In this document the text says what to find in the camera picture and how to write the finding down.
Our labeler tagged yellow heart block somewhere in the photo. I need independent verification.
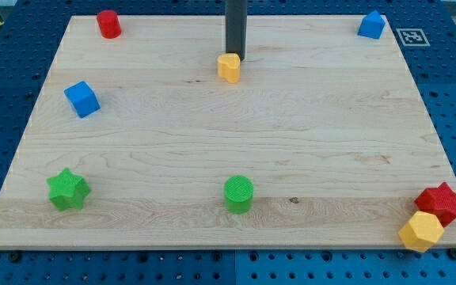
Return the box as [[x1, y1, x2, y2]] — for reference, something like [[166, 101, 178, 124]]
[[217, 53, 241, 83]]

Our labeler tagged blue cube block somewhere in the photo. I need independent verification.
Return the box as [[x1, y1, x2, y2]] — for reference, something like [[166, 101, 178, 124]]
[[64, 81, 101, 118]]

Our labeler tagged green cylinder block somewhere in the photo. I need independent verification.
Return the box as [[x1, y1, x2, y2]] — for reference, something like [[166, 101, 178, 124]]
[[224, 175, 254, 215]]

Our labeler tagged light wooden board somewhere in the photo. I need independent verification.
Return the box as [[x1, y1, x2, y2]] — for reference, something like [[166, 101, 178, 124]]
[[0, 15, 456, 251]]

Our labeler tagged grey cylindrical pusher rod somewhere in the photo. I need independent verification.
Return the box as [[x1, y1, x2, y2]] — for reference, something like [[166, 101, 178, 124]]
[[225, 0, 248, 61]]

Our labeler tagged red cylinder block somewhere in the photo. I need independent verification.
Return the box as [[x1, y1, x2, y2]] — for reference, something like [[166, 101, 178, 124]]
[[97, 9, 122, 39]]

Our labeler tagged green star block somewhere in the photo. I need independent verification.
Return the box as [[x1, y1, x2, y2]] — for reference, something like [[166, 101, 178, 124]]
[[47, 168, 91, 211]]

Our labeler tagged blue pentagon block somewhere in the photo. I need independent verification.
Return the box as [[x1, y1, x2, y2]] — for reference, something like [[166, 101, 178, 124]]
[[358, 10, 386, 40]]

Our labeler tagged white fiducial marker tag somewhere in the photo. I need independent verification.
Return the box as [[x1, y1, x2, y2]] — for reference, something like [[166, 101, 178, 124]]
[[397, 28, 430, 47]]

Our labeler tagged yellow hexagon block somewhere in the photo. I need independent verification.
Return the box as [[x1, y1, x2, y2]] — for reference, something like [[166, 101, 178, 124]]
[[398, 211, 445, 253]]

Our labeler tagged red star block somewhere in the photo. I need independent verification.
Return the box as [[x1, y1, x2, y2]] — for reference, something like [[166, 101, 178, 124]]
[[414, 182, 456, 227]]

